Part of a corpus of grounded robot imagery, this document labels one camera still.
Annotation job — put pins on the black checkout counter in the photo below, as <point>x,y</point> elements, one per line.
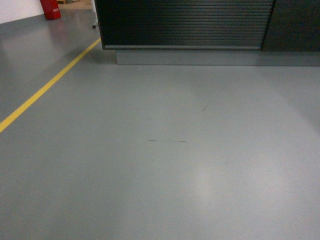
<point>211,32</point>

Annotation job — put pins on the red fire extinguisher box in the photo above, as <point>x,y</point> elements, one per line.
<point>50,9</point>

